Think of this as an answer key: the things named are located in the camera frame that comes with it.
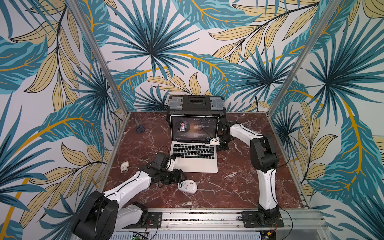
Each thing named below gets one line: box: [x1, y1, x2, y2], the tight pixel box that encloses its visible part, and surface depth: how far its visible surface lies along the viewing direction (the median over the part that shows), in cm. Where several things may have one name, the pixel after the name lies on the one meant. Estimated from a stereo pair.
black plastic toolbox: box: [166, 95, 227, 124], surface depth 102 cm
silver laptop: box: [170, 115, 220, 173], surface depth 97 cm
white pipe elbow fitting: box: [120, 161, 130, 174], surface depth 90 cm
